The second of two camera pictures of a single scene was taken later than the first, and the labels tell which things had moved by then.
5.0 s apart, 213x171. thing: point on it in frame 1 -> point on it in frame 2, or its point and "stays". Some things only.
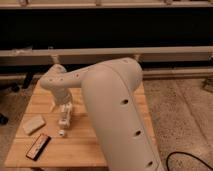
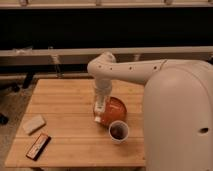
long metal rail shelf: (81, 57) stays
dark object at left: (3, 119) stays
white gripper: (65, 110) -> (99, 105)
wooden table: (69, 147) stays
